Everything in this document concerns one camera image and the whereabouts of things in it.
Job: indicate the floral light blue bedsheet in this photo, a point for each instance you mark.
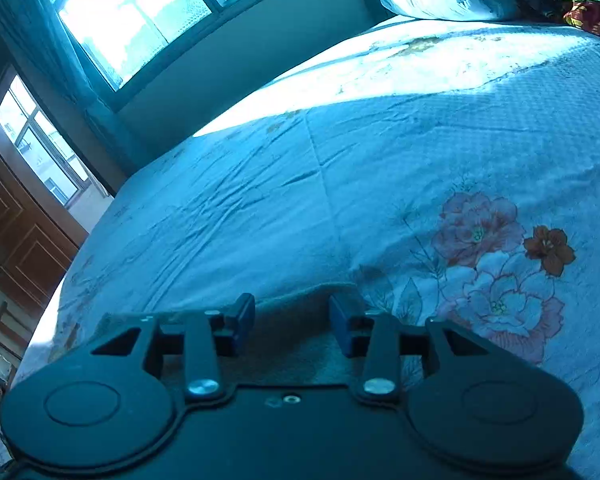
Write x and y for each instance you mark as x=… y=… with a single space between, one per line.
x=448 y=170

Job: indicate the teal left curtain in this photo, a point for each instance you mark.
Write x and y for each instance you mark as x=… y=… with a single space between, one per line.
x=35 y=27

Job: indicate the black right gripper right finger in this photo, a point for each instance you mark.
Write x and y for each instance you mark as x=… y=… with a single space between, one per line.
x=372 y=338

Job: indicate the wooden chair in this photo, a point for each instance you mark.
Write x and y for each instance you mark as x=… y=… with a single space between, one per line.
x=15 y=335

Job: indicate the hallway window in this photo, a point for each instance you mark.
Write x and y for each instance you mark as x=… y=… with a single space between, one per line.
x=41 y=145

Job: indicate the brown wooden door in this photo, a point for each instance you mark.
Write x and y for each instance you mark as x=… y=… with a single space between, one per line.
x=38 y=238

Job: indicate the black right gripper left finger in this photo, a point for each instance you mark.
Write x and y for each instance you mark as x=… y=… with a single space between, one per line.
x=208 y=335

